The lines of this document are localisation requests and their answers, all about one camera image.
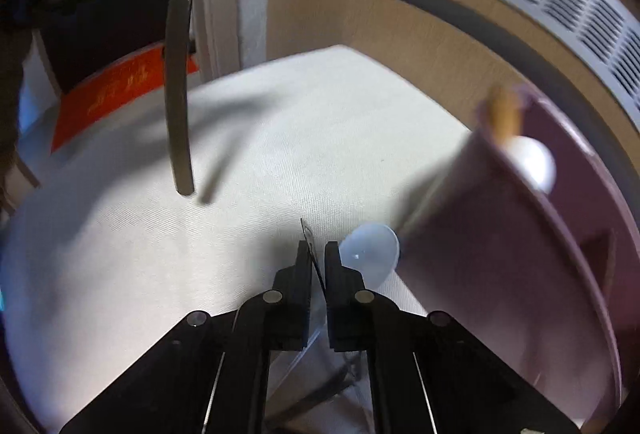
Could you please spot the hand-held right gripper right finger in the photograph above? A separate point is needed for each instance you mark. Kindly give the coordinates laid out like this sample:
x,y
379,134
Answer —
x,y
345,309

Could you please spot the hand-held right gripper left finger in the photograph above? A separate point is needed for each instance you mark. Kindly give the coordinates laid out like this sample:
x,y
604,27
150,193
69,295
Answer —
x,y
295,304

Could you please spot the blue-grey ceramic spoon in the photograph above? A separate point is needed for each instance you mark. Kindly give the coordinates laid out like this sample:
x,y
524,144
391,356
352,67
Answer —
x,y
372,249

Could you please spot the maroon plastic utensil holder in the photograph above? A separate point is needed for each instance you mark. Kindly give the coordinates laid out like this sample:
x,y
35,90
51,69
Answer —
x,y
500,289

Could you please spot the long dark metal spoon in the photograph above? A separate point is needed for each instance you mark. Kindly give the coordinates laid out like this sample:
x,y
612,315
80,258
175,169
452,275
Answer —
x,y
177,114

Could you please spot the small spoon with white ball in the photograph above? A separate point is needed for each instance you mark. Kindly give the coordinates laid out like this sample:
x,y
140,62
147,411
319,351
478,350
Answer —
x,y
532,161

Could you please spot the wooden spoon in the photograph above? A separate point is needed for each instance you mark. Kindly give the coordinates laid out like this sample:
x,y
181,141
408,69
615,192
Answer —
x,y
502,116

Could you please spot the wooden radiator cabinet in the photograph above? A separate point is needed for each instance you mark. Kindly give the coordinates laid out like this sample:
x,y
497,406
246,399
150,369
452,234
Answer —
x,y
400,14

